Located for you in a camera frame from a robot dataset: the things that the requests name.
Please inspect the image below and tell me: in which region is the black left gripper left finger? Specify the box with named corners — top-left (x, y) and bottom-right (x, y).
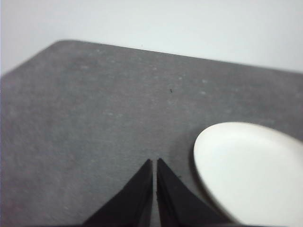
top-left (82, 158), bottom-right (153, 225)

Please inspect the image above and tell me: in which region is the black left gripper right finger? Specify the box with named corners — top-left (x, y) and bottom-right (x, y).
top-left (155, 157), bottom-right (228, 225)

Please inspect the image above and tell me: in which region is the white round plate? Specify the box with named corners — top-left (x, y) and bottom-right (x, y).
top-left (193, 121), bottom-right (303, 224)

